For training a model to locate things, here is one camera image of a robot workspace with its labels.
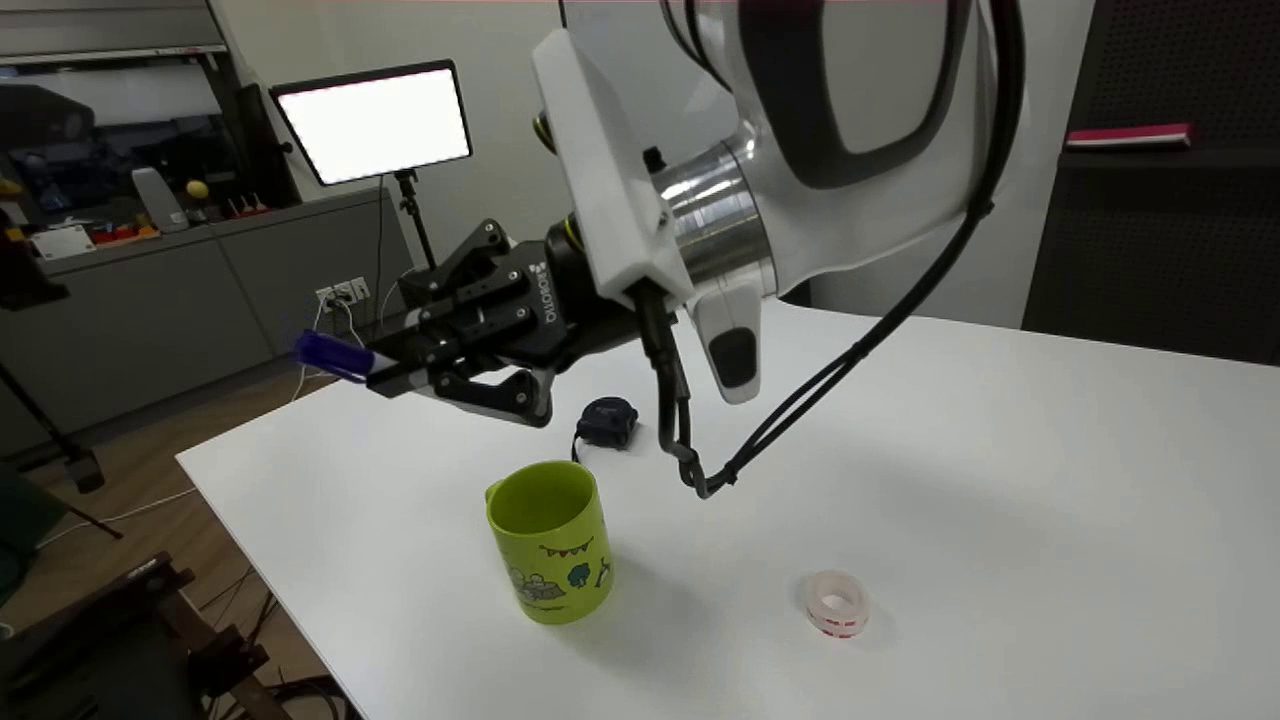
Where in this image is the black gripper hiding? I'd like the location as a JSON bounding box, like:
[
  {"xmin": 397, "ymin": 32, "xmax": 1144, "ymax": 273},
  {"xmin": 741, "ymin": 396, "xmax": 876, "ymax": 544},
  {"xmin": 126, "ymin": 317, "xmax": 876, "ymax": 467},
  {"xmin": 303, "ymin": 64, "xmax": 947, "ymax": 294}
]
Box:
[{"xmin": 364, "ymin": 217, "xmax": 643, "ymax": 433}]

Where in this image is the blue capped white marker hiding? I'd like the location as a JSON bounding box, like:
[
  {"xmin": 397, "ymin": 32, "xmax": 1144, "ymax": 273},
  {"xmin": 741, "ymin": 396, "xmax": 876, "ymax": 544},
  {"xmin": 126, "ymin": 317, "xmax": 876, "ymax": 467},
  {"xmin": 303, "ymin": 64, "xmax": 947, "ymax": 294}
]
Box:
[{"xmin": 291, "ymin": 327, "xmax": 375, "ymax": 379}]

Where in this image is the yellow green mug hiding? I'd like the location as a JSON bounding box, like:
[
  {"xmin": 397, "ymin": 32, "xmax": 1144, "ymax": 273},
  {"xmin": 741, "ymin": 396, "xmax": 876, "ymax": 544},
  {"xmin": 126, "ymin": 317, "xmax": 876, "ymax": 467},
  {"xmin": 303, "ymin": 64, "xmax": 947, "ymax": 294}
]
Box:
[{"xmin": 478, "ymin": 454, "xmax": 621, "ymax": 630}]

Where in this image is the black light stand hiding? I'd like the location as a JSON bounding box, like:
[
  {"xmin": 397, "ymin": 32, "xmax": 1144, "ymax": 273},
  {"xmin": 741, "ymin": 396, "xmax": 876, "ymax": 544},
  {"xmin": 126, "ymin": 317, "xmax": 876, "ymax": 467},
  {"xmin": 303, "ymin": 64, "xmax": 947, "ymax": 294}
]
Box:
[{"xmin": 391, "ymin": 168, "xmax": 448, "ymax": 275}]

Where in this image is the bright LED light panel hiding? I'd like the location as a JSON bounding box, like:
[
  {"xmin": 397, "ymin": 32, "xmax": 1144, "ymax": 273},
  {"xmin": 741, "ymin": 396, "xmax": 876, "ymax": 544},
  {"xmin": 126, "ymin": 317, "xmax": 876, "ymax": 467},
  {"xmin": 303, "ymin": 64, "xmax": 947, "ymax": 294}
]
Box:
[{"xmin": 267, "ymin": 54, "xmax": 476, "ymax": 190}]

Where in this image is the grey low cabinet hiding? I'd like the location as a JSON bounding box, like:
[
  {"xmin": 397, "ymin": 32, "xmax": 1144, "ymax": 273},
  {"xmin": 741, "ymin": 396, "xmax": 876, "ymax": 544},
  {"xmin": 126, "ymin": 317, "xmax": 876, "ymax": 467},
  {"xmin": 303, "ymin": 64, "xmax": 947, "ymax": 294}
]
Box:
[{"xmin": 0, "ymin": 183, "xmax": 415, "ymax": 454}]

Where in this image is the grey bottle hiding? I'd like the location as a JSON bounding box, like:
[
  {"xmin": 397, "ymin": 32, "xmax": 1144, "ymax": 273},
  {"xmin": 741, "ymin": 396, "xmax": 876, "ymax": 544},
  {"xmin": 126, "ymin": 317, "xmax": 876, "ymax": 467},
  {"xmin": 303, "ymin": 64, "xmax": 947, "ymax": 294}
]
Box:
[{"xmin": 132, "ymin": 164, "xmax": 193, "ymax": 237}]

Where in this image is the clear tape roll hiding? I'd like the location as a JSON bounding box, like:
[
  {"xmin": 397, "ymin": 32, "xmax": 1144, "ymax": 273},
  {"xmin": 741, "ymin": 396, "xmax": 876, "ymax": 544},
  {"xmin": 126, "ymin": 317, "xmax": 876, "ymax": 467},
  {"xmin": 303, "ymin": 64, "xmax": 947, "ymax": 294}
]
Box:
[{"xmin": 797, "ymin": 573, "xmax": 876, "ymax": 644}]

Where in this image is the pink book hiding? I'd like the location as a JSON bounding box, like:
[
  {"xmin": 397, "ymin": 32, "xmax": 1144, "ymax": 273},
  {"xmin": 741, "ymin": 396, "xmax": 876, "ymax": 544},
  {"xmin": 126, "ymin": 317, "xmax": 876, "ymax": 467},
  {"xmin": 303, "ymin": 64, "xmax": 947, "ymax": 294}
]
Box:
[{"xmin": 1064, "ymin": 119, "xmax": 1194, "ymax": 151}]

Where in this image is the tall black cabinet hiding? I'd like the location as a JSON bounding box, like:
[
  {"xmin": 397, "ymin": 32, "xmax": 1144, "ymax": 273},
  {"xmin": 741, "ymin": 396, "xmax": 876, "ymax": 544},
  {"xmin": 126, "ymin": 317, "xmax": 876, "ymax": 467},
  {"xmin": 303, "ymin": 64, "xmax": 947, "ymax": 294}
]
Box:
[{"xmin": 1021, "ymin": 0, "xmax": 1280, "ymax": 366}]

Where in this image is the white wall power outlet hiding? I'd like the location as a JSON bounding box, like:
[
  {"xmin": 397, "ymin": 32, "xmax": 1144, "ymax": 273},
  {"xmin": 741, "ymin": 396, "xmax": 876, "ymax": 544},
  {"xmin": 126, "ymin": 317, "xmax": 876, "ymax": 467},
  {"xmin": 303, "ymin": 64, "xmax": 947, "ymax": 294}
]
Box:
[{"xmin": 310, "ymin": 273, "xmax": 371, "ymax": 313}]

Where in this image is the black tape measure with strap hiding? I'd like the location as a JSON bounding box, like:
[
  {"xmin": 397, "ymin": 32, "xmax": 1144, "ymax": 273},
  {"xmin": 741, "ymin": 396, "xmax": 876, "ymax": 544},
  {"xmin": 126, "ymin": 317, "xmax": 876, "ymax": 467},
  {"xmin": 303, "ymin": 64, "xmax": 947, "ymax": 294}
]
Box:
[{"xmin": 571, "ymin": 393, "xmax": 643, "ymax": 465}]

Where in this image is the white power cable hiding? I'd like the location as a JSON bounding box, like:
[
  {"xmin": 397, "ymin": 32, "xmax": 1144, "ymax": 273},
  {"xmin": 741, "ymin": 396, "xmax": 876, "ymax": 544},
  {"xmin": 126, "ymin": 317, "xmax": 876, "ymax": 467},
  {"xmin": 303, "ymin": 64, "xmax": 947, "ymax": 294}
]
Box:
[{"xmin": 291, "ymin": 294, "xmax": 371, "ymax": 393}]

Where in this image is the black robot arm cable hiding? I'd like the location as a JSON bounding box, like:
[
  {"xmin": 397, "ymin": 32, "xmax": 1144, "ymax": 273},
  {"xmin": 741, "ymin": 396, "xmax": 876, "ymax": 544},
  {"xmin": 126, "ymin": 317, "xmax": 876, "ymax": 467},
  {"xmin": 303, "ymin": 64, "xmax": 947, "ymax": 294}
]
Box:
[{"xmin": 629, "ymin": 0, "xmax": 1030, "ymax": 503}]

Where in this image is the black metal frame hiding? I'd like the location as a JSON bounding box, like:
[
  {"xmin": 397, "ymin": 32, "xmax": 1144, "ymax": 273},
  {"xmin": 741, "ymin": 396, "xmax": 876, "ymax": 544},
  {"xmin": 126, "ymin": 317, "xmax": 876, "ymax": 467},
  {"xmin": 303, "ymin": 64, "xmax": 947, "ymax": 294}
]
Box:
[{"xmin": 0, "ymin": 550, "xmax": 364, "ymax": 720}]

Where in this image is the grey wall cabinet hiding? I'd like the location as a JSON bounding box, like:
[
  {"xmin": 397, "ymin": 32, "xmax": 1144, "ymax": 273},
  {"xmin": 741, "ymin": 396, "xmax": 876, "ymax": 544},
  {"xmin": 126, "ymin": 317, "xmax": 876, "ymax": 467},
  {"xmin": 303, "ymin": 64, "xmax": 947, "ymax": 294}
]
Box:
[{"xmin": 0, "ymin": 0, "xmax": 232, "ymax": 64}]

